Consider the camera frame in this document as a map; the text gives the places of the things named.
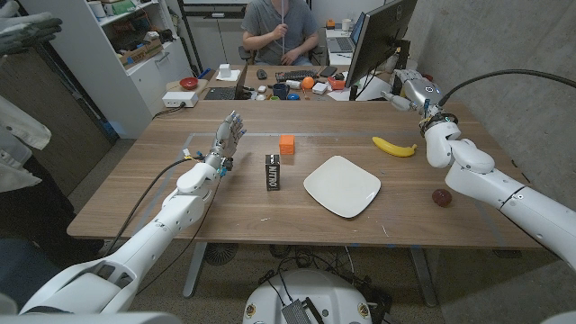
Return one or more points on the orange ball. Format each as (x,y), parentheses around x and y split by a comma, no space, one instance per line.
(308,83)

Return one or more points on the seated person grey shirt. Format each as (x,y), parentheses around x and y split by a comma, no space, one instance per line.
(270,22)

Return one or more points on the black phone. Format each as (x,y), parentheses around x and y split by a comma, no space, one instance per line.
(328,71)

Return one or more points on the small white bottle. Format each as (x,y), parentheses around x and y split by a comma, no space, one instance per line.
(292,84)

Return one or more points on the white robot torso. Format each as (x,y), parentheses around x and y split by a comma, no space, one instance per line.
(310,288)

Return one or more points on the orange block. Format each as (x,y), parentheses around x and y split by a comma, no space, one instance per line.
(286,145)

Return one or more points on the white cup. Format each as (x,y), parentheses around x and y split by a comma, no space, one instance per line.
(346,24)

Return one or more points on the red bowl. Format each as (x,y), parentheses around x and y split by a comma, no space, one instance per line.
(189,83)

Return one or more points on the black monitor stand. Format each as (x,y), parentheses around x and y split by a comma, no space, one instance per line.
(401,56)

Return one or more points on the dark red toy ball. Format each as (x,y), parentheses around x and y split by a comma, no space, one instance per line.
(442,198)

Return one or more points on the orange red container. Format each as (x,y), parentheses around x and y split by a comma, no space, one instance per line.
(336,84)

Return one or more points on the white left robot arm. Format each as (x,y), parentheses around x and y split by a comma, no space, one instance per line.
(180,211)

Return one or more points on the black computer monitor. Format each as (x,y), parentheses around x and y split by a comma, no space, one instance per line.
(378,36)

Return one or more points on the blue bowl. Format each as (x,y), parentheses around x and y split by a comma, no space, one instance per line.
(293,96)

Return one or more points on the black computer mouse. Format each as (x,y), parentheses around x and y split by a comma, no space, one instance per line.
(262,74)

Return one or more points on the black floor fan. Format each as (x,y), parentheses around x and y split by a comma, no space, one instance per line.
(220,253)

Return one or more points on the thin white stick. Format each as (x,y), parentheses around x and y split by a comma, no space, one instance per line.
(282,13)

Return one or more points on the flat white box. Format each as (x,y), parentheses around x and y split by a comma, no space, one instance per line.
(319,88)

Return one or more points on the red bag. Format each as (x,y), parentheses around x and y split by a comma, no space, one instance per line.
(428,77)

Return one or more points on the cardboard box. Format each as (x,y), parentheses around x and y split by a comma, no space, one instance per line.
(141,53)

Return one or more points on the white shelf cabinet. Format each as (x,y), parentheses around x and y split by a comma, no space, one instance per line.
(112,90)

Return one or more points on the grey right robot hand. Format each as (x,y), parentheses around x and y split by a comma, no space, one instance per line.
(420,92)

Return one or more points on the grey table leg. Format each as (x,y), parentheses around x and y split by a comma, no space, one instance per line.
(194,270)
(424,279)

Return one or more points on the standing person white coat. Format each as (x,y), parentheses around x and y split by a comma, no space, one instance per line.
(18,135)

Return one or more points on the white paper sheets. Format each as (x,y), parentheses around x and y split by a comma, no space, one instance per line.
(373,92)

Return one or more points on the white power box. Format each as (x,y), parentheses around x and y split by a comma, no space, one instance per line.
(180,99)

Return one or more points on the dark blue mug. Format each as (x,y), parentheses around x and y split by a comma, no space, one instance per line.
(281,91)

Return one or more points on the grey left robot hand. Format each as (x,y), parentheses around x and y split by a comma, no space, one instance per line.
(226,138)

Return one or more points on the yellow toy banana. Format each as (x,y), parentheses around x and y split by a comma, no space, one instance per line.
(393,149)

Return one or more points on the black keyboard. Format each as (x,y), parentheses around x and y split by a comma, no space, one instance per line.
(296,75)

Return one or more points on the grey ribbed module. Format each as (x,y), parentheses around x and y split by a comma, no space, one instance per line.
(297,312)

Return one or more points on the black nitro box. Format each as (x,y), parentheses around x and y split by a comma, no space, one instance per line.
(272,173)

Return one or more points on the black laptop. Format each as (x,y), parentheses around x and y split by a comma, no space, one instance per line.
(220,93)

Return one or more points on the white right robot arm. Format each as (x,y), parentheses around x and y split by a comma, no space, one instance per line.
(477,175)

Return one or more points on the silver laptop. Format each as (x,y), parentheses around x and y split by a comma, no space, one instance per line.
(342,44)

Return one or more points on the small white box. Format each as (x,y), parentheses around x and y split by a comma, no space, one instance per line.
(224,70)

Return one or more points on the white paper plate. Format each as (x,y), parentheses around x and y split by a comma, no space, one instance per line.
(342,186)

